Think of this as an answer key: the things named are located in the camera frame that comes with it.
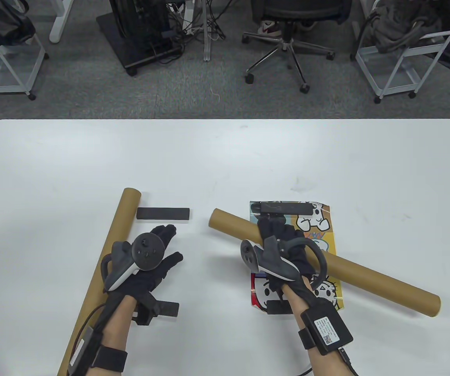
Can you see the person's left hand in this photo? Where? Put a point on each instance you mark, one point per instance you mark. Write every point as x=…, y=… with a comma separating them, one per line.
x=162, y=270

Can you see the person's right hand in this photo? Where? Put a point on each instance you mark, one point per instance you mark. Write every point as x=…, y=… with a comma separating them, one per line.
x=279, y=229

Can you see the colourful cartoon panel poster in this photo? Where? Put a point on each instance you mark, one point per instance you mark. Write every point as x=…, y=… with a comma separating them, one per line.
x=319, y=223

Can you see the black bar weight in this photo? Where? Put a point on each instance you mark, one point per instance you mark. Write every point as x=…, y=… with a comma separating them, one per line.
x=162, y=214
x=170, y=309
x=278, y=307
x=283, y=207

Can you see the brown cardboard mailing tube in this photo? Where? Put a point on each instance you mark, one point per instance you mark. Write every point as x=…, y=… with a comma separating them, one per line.
x=385, y=286
x=123, y=219

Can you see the person's right forearm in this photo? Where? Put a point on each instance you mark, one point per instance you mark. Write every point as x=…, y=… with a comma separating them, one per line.
x=326, y=364

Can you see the person's left forearm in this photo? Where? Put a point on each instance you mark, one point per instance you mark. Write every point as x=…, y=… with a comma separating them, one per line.
x=117, y=329

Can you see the grey and white hand controller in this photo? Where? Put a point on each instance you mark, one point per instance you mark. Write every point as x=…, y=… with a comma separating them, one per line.
x=144, y=250
x=272, y=262

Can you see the black wrist sensor box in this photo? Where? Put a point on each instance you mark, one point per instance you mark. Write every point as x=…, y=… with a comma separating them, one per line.
x=326, y=329
x=81, y=348

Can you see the black office chair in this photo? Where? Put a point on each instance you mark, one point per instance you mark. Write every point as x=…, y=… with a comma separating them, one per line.
x=287, y=43

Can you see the white wheeled cart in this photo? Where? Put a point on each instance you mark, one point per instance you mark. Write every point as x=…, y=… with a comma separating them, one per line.
x=13, y=74
x=397, y=78

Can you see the white power strip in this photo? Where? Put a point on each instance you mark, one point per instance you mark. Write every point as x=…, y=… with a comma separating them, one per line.
x=188, y=19

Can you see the grey bag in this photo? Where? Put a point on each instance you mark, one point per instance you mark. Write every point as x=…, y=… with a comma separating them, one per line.
x=397, y=31

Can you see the black wheeled computer stand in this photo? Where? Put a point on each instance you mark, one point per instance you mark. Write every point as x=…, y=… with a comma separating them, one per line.
x=139, y=39

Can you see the white desk leg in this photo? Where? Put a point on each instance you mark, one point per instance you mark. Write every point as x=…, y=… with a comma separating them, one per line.
x=58, y=27

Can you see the black bag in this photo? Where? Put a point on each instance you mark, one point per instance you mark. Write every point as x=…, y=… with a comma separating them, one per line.
x=2, y=23

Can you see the white upright post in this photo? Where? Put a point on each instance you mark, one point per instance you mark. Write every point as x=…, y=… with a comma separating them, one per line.
x=207, y=47

